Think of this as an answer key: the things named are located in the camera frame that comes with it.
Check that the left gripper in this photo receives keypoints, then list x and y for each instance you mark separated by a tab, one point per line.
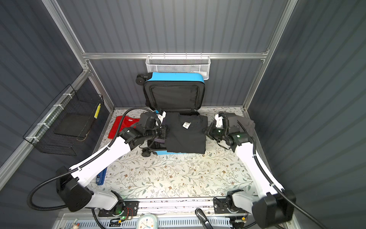
163	132

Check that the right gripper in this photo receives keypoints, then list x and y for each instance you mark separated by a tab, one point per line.
209	132

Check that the black t-shirt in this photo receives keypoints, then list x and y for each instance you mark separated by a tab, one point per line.
186	133

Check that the blue hardshell suitcase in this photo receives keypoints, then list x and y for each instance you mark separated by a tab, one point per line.
173	93

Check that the purple trousers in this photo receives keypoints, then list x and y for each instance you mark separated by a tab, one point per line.
159	142

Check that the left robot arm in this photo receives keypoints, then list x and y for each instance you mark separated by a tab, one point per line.
75	189

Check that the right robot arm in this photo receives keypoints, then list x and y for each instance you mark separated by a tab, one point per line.
271	205

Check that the grey folded towel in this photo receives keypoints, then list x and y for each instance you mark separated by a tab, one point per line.
248	125

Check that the yellow marker in basket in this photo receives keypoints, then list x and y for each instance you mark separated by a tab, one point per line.
97	111

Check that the blue flat object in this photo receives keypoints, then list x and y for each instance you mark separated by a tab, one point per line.
100	178

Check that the small white clock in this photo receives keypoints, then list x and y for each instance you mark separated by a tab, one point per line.
147	221

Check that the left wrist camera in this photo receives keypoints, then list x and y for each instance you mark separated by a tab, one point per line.
161	116

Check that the white wire mesh basket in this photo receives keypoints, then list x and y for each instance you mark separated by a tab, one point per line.
179	64

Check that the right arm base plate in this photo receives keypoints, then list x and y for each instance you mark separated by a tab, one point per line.
227	206

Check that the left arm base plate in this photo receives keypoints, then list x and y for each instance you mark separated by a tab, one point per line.
124	210

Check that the black handle tool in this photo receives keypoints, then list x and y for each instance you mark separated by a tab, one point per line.
203	219

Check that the black wire wall basket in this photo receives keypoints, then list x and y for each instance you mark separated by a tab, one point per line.
67	129

